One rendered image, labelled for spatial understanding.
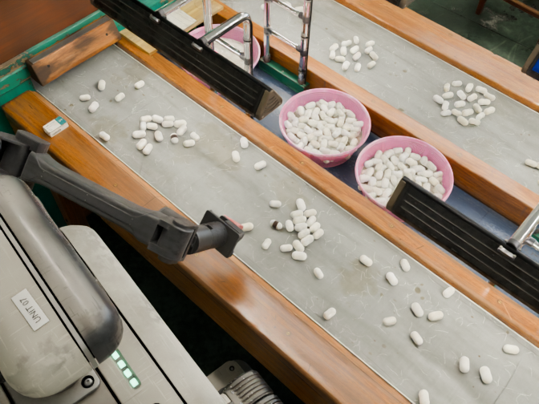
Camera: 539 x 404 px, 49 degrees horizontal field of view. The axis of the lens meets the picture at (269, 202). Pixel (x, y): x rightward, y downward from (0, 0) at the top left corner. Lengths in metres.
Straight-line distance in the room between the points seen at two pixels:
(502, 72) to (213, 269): 1.12
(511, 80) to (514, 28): 1.56
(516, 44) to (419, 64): 1.49
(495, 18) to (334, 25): 1.62
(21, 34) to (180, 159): 0.57
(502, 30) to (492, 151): 1.77
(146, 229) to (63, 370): 0.75
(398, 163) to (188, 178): 0.59
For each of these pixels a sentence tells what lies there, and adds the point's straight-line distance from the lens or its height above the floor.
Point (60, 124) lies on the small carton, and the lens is 1.79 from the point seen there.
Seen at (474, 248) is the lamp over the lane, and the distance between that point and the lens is 1.18.
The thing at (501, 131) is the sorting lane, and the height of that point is 0.74.
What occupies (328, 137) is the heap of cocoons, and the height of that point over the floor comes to 0.74.
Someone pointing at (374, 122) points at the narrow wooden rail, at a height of 0.72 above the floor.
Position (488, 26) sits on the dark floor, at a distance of 3.53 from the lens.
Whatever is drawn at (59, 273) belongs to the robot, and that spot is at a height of 1.64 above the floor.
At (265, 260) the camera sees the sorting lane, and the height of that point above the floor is 0.74.
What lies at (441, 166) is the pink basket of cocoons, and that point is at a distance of 1.73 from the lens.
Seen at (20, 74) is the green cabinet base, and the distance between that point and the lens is 1.93.
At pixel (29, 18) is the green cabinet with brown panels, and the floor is 0.96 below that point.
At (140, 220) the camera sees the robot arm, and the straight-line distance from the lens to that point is 1.19.
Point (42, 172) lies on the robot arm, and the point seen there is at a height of 1.08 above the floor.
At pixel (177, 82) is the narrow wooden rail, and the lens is 1.87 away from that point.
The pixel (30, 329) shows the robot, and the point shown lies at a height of 1.64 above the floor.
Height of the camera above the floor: 2.04
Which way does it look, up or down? 55 degrees down
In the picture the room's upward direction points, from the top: 1 degrees clockwise
